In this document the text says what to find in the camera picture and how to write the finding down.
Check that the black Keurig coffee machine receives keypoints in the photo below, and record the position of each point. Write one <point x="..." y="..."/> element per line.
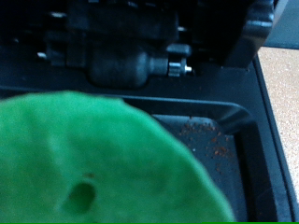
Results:
<point x="224" y="93"/>

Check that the green-lidded reusable coffee pod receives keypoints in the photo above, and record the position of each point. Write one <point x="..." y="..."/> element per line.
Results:
<point x="93" y="155"/>

